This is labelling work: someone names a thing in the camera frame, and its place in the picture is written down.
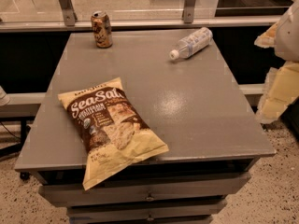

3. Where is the upper grey drawer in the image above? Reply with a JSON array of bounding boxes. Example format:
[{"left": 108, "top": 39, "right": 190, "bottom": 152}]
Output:
[{"left": 38, "top": 172, "right": 250, "bottom": 207}]

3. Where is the grey drawer cabinet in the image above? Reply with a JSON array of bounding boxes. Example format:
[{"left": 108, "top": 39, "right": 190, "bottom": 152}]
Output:
[{"left": 16, "top": 30, "right": 274, "bottom": 224}]

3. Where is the left metal railing post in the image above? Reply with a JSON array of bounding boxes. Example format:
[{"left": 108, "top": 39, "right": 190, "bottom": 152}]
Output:
[{"left": 58, "top": 0, "right": 77, "bottom": 26}]

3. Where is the clear plastic water bottle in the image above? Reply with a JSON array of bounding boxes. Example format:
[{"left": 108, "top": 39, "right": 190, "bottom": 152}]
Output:
[{"left": 169, "top": 27, "right": 213, "bottom": 60}]

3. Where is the grey side bench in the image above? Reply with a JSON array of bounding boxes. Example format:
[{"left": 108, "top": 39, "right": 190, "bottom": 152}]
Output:
[{"left": 0, "top": 92, "right": 45, "bottom": 118}]

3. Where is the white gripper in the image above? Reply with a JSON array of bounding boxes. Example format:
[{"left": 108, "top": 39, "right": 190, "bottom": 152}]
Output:
[{"left": 254, "top": 0, "right": 299, "bottom": 124}]

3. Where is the lower grey drawer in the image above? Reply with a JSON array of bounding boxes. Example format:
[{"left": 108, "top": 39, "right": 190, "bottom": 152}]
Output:
[{"left": 67, "top": 199, "right": 227, "bottom": 224}]

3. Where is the brown soda can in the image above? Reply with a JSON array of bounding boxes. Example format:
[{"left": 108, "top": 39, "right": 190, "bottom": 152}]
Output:
[{"left": 91, "top": 11, "right": 113, "bottom": 49}]

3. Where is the brown sea salt chip bag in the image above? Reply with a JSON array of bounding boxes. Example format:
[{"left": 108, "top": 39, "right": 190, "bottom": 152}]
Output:
[{"left": 58, "top": 78, "right": 169, "bottom": 190}]

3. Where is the grey drawer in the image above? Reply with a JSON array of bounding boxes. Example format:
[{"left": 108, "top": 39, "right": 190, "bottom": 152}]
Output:
[
  {"left": 67, "top": 199, "right": 227, "bottom": 224},
  {"left": 38, "top": 172, "right": 250, "bottom": 207}
]

